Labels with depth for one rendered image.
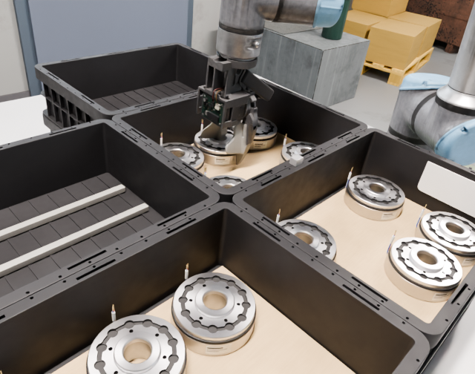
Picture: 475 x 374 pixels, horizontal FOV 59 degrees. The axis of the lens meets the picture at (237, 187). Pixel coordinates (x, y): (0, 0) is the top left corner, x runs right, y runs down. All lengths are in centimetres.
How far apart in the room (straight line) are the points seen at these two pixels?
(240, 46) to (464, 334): 61
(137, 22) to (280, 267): 294
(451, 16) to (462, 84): 507
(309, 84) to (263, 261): 273
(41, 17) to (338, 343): 275
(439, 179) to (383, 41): 349
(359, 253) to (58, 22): 266
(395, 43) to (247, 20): 359
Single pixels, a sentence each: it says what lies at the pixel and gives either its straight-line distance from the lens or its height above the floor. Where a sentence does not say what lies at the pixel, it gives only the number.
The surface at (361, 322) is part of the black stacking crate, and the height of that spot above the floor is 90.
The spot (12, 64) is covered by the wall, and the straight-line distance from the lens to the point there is 309.
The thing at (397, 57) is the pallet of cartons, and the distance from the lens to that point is 427.
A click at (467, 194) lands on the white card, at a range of 83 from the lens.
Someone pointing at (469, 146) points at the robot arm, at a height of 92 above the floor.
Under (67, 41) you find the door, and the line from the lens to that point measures 313.
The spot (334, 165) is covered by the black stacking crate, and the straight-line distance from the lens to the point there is 77.
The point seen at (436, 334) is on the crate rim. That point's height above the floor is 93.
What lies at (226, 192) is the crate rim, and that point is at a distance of 59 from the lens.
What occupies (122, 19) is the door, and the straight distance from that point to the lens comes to 328.
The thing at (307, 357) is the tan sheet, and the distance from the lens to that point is 55.
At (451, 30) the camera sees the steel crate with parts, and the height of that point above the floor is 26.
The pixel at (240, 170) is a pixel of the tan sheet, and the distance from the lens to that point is 83.
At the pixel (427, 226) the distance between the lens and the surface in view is 76.
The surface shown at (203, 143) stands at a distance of 85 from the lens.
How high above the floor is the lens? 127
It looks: 34 degrees down
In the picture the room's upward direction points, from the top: 8 degrees clockwise
